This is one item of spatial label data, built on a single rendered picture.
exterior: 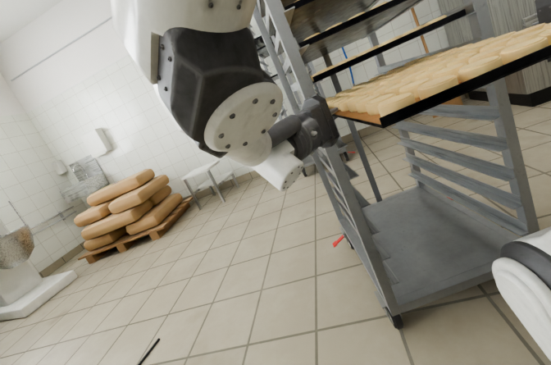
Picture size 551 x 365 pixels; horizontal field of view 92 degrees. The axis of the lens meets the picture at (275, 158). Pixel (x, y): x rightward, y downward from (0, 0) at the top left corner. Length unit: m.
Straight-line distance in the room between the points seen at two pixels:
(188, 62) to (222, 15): 0.03
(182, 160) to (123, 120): 0.96
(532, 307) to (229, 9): 0.53
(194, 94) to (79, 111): 4.46
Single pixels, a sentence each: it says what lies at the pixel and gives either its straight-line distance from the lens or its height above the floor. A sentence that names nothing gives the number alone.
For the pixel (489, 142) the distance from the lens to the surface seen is 0.98.
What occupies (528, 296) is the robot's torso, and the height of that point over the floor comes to 0.47.
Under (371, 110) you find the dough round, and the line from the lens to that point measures 0.47.
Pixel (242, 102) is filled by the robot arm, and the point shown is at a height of 0.87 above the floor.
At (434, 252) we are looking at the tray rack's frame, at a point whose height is 0.15.
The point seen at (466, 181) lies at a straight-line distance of 1.17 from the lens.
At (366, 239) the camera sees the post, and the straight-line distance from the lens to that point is 0.83.
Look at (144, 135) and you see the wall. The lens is 4.08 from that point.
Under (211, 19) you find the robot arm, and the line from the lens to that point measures 0.18.
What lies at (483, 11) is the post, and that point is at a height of 0.85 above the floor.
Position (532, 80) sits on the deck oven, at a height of 0.21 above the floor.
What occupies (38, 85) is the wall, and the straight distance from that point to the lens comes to 5.02.
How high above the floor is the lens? 0.87
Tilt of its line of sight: 12 degrees down
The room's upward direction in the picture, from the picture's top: 24 degrees counter-clockwise
